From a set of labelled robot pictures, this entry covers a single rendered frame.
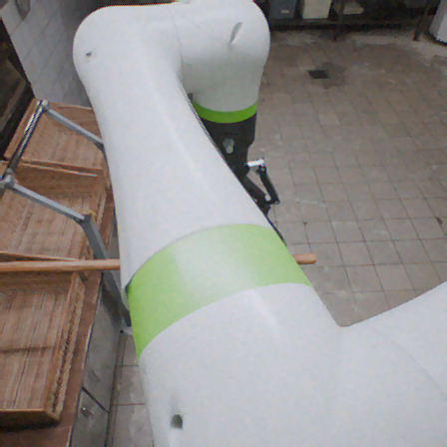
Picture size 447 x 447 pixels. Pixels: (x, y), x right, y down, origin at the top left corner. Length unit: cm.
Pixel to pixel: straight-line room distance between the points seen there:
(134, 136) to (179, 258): 13
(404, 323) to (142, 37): 35
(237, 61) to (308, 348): 35
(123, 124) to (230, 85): 20
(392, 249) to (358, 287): 43
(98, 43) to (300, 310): 33
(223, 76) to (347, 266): 219
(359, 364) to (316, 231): 251
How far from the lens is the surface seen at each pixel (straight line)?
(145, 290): 21
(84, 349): 164
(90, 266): 104
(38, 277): 173
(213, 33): 45
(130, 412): 212
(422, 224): 303
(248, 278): 19
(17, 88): 245
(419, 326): 22
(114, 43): 41
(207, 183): 24
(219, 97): 49
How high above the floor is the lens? 201
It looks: 50 degrees down
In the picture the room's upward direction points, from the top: straight up
